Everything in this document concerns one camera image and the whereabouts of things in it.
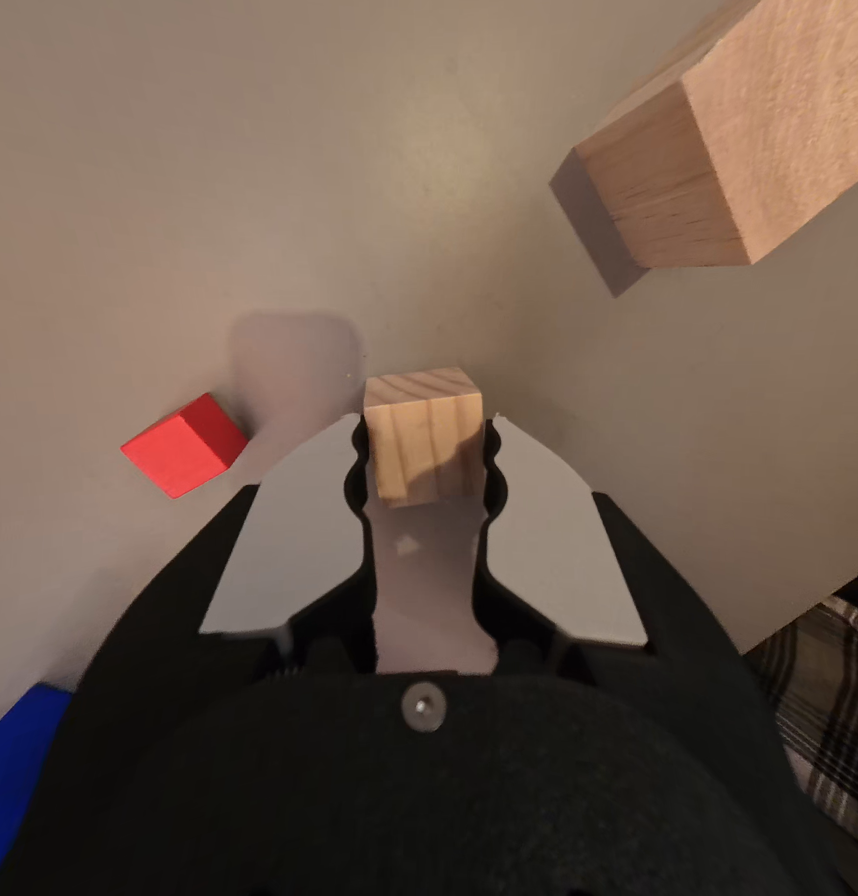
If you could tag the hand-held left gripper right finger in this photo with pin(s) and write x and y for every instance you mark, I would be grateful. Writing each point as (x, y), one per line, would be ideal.
(569, 560)

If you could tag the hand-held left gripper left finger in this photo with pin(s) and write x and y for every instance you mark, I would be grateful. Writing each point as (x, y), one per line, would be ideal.
(282, 546)

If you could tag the red wooden cube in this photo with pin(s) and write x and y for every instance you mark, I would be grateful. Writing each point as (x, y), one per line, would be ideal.
(184, 448)

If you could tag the small natural wooden cube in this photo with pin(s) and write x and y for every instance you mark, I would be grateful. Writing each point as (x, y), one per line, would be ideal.
(422, 448)

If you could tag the large natural wooden cube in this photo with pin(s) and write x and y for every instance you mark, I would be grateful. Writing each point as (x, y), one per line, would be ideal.
(751, 154)

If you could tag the person's plaid shirt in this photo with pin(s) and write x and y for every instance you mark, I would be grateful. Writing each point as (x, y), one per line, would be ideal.
(828, 714)

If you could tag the blue plastic bin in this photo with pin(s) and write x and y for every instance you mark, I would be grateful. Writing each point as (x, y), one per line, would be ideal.
(16, 763)

